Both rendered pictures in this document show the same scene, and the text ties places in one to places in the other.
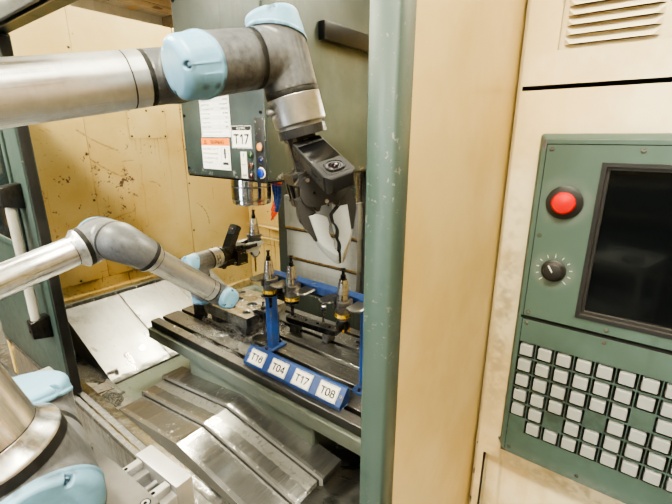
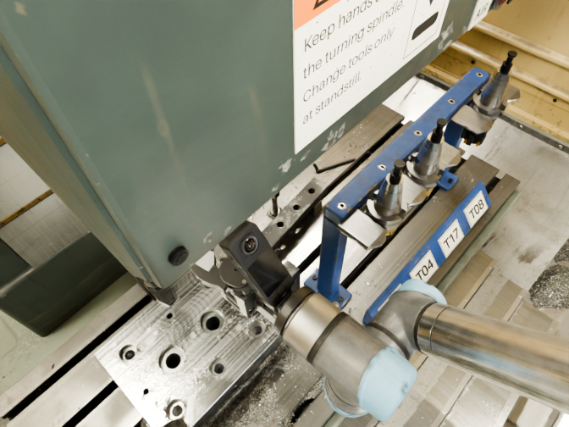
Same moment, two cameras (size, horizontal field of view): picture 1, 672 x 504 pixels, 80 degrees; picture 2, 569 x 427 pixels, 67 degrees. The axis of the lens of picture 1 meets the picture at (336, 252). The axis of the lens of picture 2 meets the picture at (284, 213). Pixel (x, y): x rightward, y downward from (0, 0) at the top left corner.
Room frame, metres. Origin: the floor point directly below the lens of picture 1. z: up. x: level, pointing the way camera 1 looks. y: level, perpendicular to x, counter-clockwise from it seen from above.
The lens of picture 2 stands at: (1.47, 0.65, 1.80)
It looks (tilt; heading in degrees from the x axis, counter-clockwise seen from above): 56 degrees down; 278
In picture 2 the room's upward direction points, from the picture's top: 3 degrees counter-clockwise
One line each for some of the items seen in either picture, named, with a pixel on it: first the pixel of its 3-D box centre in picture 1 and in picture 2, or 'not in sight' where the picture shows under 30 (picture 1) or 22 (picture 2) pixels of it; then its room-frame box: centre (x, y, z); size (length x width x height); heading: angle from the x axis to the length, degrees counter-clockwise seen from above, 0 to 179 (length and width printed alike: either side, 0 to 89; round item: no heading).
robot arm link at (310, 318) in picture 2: (215, 257); (312, 322); (1.47, 0.46, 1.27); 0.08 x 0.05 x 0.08; 55
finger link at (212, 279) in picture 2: not in sight; (216, 268); (1.60, 0.41, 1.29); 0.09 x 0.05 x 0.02; 159
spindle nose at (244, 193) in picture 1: (251, 188); not in sight; (1.64, 0.34, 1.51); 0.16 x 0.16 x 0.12
